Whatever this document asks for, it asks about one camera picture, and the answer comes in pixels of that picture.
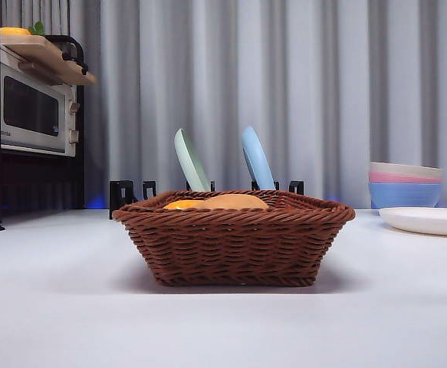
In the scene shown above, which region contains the tan round potato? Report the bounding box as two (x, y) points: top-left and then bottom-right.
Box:
(192, 193), (269, 210)

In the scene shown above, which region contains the orange plastic corn cob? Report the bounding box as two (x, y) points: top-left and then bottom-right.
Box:
(163, 199), (205, 210)

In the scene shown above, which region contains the brown wicker basket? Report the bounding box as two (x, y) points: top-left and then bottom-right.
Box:
(111, 189), (357, 288)

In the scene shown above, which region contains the pale green plate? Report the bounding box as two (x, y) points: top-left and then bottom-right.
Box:
(173, 127), (212, 192)

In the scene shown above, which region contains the pale blue plate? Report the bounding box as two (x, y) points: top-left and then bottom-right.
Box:
(240, 125), (276, 191)

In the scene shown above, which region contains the black dish rack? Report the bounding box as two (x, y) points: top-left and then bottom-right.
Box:
(108, 179), (305, 220)

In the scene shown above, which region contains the grey pleated curtain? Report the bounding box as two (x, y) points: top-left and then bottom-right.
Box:
(0, 0), (447, 211)

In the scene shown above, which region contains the pink bowl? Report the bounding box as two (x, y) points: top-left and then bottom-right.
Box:
(368, 171), (444, 185)

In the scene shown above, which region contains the cream bowl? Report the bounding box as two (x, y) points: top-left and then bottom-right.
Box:
(369, 161), (444, 179)

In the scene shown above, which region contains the cream toaster oven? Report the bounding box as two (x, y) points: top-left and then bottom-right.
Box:
(0, 38), (81, 158)

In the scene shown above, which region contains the white flat plate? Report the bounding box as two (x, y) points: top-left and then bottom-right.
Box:
(379, 206), (447, 237)

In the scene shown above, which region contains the light wooden board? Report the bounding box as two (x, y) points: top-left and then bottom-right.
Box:
(0, 34), (98, 86)

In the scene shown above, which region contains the yellow food item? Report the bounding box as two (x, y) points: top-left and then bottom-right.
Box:
(0, 25), (32, 38)

